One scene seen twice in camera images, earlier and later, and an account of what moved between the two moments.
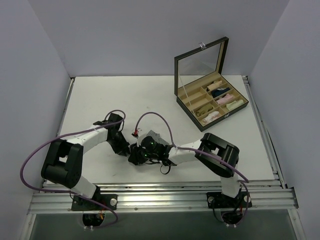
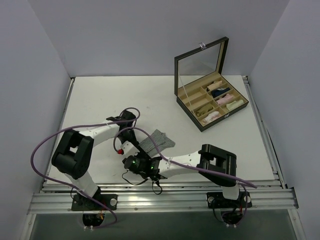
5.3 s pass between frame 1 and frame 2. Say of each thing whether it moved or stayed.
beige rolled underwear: stayed
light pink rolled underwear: stayed
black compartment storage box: stayed
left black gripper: moved
